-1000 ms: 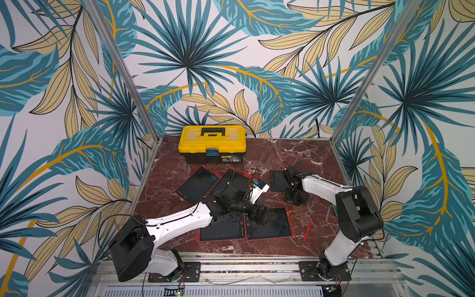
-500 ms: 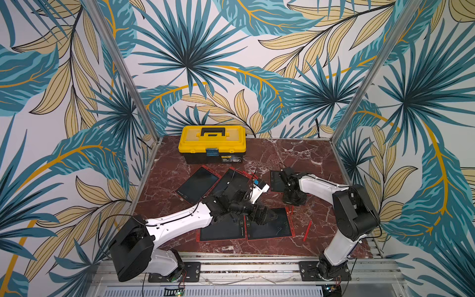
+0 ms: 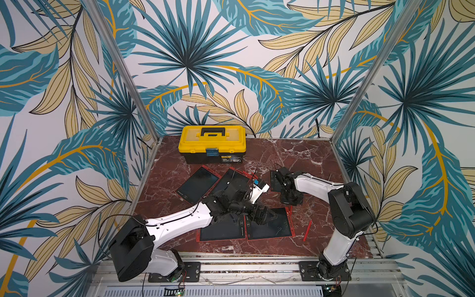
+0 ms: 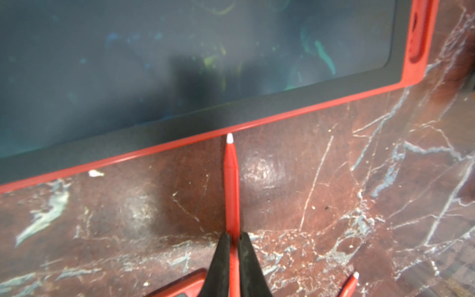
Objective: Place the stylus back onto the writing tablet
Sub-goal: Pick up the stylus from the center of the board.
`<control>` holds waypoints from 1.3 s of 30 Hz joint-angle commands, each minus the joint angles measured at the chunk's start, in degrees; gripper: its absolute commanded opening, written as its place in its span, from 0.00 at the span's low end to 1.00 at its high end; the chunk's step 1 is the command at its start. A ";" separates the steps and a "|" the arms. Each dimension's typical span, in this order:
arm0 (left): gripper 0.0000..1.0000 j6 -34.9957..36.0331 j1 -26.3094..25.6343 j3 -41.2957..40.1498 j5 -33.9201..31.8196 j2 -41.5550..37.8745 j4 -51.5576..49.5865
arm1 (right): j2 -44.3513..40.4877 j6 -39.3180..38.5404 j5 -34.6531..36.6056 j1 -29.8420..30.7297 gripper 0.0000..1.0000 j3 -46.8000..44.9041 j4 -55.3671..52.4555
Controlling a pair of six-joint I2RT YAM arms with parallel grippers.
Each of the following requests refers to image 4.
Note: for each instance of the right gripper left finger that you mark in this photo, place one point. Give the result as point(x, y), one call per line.
point(217, 280)

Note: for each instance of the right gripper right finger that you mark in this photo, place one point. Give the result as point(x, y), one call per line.
point(252, 280)

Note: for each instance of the writing tablet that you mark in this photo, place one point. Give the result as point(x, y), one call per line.
point(86, 84)
point(187, 286)

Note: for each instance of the red stylus pair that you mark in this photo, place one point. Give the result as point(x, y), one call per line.
point(232, 209)

